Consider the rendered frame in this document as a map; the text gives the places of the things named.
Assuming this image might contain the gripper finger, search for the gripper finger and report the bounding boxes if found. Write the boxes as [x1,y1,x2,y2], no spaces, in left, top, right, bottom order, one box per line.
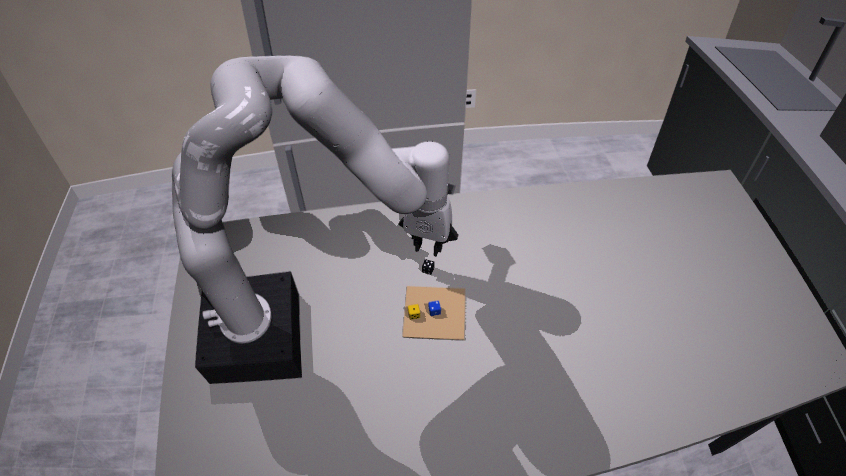
[399,217,422,252]
[434,223,458,257]

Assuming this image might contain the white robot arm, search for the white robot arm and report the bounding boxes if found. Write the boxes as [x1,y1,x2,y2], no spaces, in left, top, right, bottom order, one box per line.
[172,56,456,343]

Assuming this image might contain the tan flat square mat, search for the tan flat square mat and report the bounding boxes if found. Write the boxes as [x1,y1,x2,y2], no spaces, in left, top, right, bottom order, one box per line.
[403,286,465,340]

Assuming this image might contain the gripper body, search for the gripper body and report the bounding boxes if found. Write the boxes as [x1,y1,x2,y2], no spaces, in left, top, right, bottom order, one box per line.
[404,197,452,242]

